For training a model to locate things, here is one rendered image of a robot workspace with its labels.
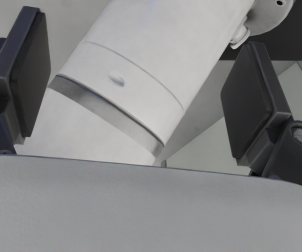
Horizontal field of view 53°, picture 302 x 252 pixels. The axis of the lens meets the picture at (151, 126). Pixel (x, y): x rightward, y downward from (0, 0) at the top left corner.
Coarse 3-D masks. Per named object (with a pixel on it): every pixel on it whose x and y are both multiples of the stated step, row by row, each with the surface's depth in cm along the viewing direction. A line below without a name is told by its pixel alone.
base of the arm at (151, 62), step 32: (128, 0) 25; (160, 0) 24; (192, 0) 25; (224, 0) 26; (256, 0) 31; (288, 0) 28; (96, 32) 25; (128, 32) 24; (160, 32) 24; (192, 32) 25; (224, 32) 27; (256, 32) 35; (64, 64) 26; (96, 64) 24; (128, 64) 23; (160, 64) 24; (192, 64) 26; (128, 96) 23; (160, 96) 24; (192, 96) 28; (160, 128) 25
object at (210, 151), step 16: (288, 80) 165; (288, 96) 160; (208, 128) 203; (224, 128) 190; (192, 144) 209; (208, 144) 195; (224, 144) 183; (176, 160) 216; (192, 160) 201; (208, 160) 188; (224, 160) 177
